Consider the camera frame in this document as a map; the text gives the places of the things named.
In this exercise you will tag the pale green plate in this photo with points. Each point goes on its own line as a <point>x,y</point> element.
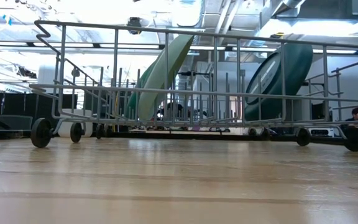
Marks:
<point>157,77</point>

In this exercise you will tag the dark green plate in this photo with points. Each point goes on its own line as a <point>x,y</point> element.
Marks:
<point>298,68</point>

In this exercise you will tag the white bin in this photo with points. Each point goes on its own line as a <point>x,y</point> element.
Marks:
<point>68,132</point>

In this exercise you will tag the white vented box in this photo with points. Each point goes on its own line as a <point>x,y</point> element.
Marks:
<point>322,132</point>

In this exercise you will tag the black partition panels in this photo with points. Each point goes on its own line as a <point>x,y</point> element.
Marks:
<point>17,107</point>

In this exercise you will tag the grey chair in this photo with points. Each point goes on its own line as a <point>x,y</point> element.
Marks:
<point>14,122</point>

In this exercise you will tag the black overhead camera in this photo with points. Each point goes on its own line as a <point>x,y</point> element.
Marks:
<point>134,23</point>

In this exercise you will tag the silver ceiling duct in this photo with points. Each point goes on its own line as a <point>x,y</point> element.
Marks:
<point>186,12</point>

